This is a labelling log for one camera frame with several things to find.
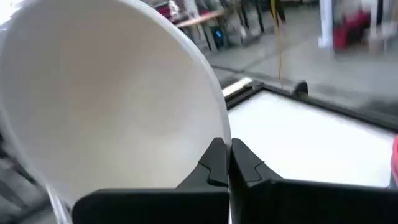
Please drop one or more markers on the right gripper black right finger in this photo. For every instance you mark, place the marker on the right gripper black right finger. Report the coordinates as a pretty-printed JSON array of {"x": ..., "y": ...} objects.
[{"x": 280, "y": 205}]

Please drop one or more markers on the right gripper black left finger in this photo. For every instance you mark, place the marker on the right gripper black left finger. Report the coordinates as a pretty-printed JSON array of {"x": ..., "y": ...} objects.
[{"x": 186, "y": 205}]

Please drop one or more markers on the white bowl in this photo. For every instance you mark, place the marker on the white bowl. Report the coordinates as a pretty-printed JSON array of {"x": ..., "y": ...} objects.
[{"x": 102, "y": 93}]

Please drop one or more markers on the black table edge clamp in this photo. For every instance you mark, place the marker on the black table edge clamp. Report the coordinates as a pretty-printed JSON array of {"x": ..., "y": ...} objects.
[{"x": 301, "y": 88}]

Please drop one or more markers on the computer tower with blue light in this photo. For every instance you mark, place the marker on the computer tower with blue light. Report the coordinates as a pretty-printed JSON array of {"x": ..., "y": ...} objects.
[{"x": 218, "y": 34}]

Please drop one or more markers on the white column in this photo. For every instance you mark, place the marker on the white column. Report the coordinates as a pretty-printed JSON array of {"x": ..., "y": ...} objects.
[{"x": 326, "y": 25}]

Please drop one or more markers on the wooden top table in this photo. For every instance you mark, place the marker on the wooden top table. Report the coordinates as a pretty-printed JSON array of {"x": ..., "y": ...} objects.
[{"x": 199, "y": 19}]

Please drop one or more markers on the red tool cart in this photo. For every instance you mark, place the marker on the red tool cart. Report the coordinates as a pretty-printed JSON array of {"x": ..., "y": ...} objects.
[{"x": 351, "y": 29}]

